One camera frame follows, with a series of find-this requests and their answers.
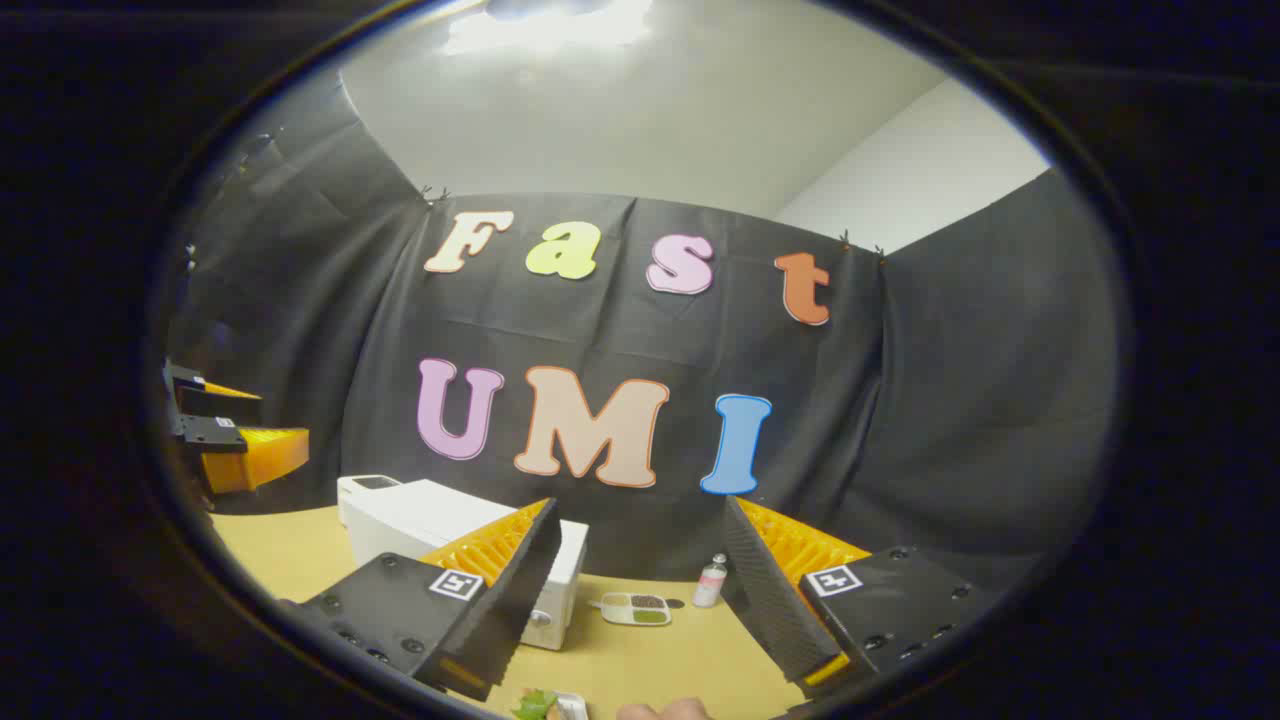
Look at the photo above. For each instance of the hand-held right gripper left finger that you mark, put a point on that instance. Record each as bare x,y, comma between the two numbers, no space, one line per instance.
520,600

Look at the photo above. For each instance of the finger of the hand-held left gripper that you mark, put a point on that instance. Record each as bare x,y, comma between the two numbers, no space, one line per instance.
250,460
185,385

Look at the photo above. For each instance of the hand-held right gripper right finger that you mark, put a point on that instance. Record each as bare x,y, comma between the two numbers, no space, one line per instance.
765,590

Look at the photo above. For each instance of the bread sandwich with lettuce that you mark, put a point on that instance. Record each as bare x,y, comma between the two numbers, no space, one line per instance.
535,706

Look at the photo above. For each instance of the white microwave oven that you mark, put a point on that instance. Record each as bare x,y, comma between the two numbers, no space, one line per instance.
420,515

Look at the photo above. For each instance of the small bottle with pink label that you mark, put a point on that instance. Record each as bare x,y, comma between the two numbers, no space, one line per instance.
709,585

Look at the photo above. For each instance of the white divided dish with grains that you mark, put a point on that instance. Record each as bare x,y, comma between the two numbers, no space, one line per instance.
630,610

